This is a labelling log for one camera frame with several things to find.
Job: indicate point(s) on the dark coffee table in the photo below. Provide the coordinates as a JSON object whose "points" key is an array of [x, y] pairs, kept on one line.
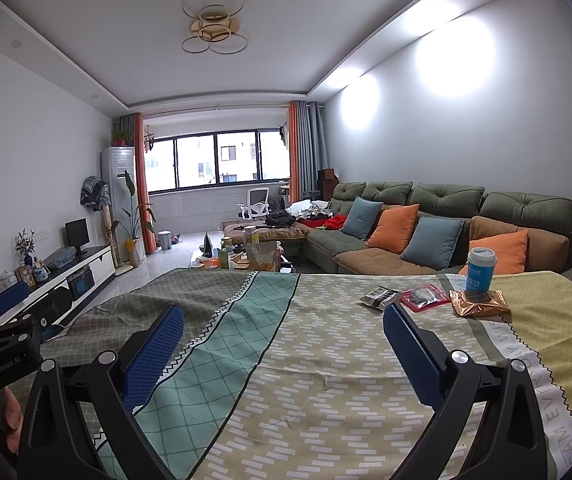
{"points": [[241, 260]]}

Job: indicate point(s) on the green sofa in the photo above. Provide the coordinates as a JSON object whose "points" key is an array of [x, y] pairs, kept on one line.
{"points": [[445, 200]]}

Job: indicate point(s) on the white black tv cabinet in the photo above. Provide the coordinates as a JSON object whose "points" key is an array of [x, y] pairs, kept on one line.
{"points": [[81, 270]]}

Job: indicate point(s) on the red plastic packet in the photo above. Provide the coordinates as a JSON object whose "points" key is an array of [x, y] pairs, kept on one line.
{"points": [[423, 297]]}

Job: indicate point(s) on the blue white paper cup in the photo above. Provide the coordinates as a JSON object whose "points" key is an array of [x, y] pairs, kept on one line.
{"points": [[479, 272]]}

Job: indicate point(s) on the green patterned tablecloth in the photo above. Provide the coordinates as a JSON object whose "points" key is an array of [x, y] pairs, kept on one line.
{"points": [[316, 360]]}

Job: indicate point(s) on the black cloth pile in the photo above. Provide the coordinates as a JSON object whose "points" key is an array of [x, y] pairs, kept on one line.
{"points": [[278, 218]]}

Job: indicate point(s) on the large window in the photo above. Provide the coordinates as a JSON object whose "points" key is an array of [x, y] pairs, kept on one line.
{"points": [[216, 160]]}

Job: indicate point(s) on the small potted plant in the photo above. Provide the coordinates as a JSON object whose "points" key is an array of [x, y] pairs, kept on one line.
{"points": [[122, 136]]}

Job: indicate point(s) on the dark patterned cloth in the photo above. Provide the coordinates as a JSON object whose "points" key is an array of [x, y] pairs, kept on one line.
{"points": [[95, 192]]}

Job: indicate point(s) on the picture frame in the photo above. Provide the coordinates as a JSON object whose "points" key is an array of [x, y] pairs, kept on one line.
{"points": [[25, 276]]}

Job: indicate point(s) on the dark silver snack packet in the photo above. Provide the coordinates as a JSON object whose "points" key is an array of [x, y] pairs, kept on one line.
{"points": [[378, 300]]}

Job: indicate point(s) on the small grey pedal bin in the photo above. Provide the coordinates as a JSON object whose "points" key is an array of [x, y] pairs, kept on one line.
{"points": [[165, 240]]}

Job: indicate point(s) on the brown wooden cabinet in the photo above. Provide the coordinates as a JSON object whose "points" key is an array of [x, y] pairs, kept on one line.
{"points": [[327, 182]]}

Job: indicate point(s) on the clear snack bag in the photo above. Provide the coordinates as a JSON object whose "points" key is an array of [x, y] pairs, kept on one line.
{"points": [[262, 257]]}

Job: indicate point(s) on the large leafy potted plant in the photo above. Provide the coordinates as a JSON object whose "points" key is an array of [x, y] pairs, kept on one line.
{"points": [[133, 220]]}

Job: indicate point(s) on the orange cushion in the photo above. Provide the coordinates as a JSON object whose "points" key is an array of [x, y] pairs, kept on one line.
{"points": [[505, 252], [393, 230]]}

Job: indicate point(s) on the white standing air conditioner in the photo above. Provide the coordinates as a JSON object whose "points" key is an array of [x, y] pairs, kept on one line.
{"points": [[118, 185]]}

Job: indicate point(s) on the black triangular stand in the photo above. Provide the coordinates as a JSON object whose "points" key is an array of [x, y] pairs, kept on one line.
{"points": [[208, 243]]}

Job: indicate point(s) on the orange grey curtain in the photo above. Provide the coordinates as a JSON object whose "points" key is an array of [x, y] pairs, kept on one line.
{"points": [[301, 150], [143, 185]]}

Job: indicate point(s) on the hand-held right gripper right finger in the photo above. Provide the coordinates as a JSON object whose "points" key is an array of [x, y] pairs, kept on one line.
{"points": [[410, 355]]}

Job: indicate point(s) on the copper foil wrapper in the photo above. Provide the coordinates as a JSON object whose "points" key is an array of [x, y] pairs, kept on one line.
{"points": [[480, 307]]}

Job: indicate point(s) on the flower vase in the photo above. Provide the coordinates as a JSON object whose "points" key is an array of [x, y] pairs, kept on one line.
{"points": [[25, 247]]}

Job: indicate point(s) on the red cloth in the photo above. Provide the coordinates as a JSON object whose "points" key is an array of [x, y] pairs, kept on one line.
{"points": [[336, 221]]}

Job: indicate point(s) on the blue cushion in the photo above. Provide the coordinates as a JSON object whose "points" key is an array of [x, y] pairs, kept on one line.
{"points": [[360, 217], [433, 242]]}

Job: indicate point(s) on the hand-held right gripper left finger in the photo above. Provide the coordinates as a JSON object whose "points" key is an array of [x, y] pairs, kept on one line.
{"points": [[153, 355]]}

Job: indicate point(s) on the white office chair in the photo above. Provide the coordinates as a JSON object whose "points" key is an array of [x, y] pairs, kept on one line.
{"points": [[256, 205]]}

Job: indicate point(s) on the blue white ceramic jar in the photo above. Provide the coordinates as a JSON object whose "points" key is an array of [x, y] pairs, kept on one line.
{"points": [[41, 272]]}

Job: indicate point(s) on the black monitor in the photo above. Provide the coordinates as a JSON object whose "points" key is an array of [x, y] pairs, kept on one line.
{"points": [[77, 234]]}

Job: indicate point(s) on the blue patterned bundle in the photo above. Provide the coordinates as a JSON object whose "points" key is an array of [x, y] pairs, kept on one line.
{"points": [[60, 258]]}

